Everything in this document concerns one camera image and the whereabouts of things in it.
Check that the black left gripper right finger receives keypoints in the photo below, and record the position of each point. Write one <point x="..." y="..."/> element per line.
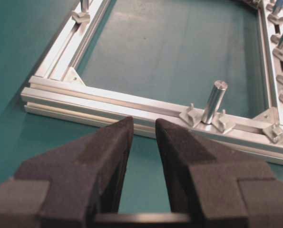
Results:
<point x="219" y="186"/>

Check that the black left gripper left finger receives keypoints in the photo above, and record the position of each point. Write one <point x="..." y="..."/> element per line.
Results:
<point x="66" y="186"/>

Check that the short aluminium near pin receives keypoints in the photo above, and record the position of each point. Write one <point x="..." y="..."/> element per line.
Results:
<point x="85" y="4"/>

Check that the aluminium pin on near rail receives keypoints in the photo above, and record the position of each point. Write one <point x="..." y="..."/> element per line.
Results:
<point x="214" y="101"/>

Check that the aluminium extrusion frame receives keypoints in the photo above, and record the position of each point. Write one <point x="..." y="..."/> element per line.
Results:
<point x="57" y="91"/>

